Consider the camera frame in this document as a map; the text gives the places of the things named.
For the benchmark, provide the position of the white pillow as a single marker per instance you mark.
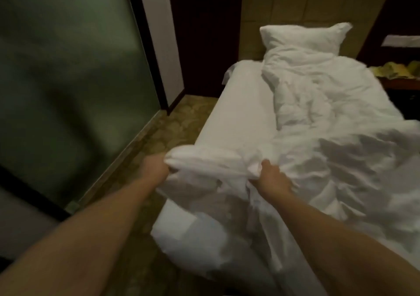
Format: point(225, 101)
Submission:
point(305, 37)

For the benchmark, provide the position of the beige padded headboard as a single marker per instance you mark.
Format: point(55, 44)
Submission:
point(295, 3)

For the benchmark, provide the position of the person's left hand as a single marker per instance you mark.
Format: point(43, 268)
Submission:
point(156, 169)

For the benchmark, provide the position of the reddish wooden nightstand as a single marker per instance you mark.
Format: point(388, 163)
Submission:
point(403, 95)

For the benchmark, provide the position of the person's right forearm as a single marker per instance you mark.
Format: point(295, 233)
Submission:
point(348, 246)

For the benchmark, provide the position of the frosted glass partition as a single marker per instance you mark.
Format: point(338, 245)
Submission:
point(65, 76)

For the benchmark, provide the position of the white switch panel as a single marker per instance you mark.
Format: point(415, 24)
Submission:
point(401, 41)

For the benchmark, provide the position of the white duvet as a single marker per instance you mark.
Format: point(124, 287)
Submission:
point(341, 148)

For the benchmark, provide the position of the person's right hand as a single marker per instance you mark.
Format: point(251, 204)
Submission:
point(270, 181)

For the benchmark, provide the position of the person's left forearm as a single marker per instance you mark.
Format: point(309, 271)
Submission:
point(72, 246)

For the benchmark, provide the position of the yellow telephone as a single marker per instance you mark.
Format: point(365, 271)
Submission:
point(392, 70)

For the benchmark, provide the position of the dark wooden column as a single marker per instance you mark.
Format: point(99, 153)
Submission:
point(207, 30)

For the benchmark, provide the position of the white bed sheet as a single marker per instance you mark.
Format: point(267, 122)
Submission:
point(239, 108)

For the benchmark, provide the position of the dark wooden wall panel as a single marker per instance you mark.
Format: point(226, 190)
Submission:
point(394, 10)

